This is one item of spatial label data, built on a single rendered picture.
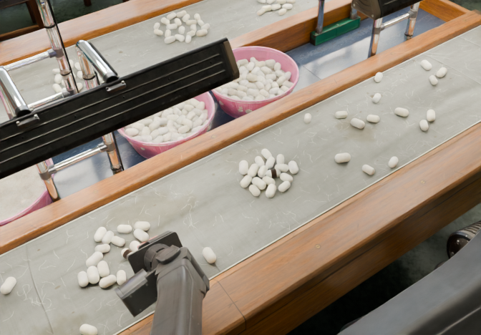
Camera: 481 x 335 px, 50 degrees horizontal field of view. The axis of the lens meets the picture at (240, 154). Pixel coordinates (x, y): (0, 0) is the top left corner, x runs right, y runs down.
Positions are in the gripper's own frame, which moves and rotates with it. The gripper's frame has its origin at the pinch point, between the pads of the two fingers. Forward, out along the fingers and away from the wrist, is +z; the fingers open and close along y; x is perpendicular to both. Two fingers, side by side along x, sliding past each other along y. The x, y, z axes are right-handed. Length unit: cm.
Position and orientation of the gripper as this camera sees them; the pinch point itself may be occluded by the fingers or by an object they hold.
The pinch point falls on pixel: (146, 250)
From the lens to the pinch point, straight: 107.7
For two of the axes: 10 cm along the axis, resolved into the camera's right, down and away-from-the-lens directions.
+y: -8.3, 4.1, -3.8
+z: -4.2, 0.1, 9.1
